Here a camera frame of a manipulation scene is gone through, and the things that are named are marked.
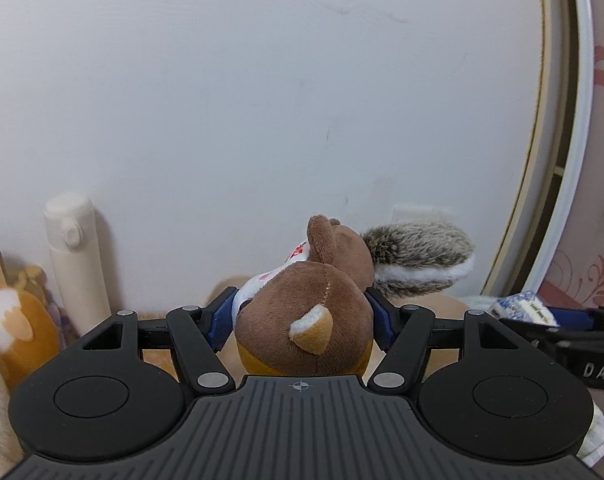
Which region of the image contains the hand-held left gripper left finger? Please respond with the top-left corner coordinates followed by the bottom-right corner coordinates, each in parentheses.
top-left (82, 287), bottom-right (239, 395)

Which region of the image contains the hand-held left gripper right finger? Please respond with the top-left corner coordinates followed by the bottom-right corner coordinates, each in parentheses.
top-left (364, 289), bottom-right (523, 392)

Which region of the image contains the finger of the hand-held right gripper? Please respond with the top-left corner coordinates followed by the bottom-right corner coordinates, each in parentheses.
top-left (499, 304), bottom-right (604, 357)

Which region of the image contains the blue and white tissue packet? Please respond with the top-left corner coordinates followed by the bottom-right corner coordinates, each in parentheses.
top-left (487, 291), bottom-right (563, 329)

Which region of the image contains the brown squirrel plush toy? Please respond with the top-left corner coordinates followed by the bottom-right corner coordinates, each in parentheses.
top-left (232, 214), bottom-right (476, 378)

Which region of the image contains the white thermos bottle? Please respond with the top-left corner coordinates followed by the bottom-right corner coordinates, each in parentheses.
top-left (43, 192), bottom-right (112, 322)

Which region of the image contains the orange corgi plush toy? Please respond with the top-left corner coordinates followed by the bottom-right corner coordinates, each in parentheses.
top-left (0, 266), bottom-right (64, 392)

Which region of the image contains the white door frame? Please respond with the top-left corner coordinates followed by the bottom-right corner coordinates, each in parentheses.
top-left (479, 0), bottom-right (596, 301)

